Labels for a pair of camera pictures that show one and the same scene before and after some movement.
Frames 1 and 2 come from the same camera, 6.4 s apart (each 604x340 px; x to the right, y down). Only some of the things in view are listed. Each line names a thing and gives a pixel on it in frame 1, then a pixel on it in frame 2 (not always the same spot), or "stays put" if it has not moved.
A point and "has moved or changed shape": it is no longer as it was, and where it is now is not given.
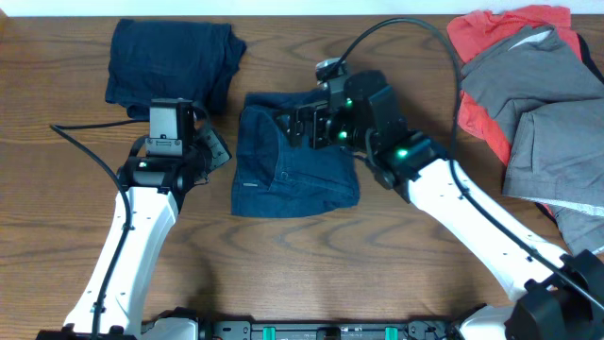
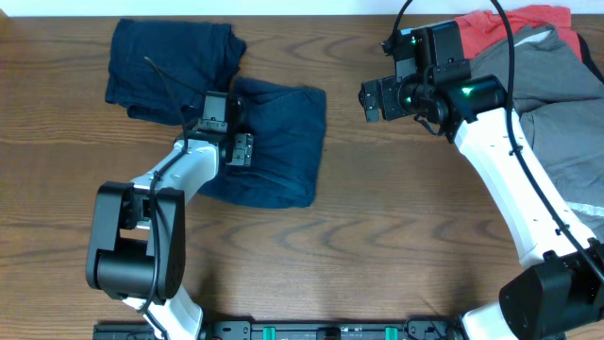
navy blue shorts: [276, 176] has moved or changed shape
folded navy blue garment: [170, 59] stays put
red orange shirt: [475, 33] stays put
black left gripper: [220, 155] to [243, 156]
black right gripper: [320, 111] to [370, 97]
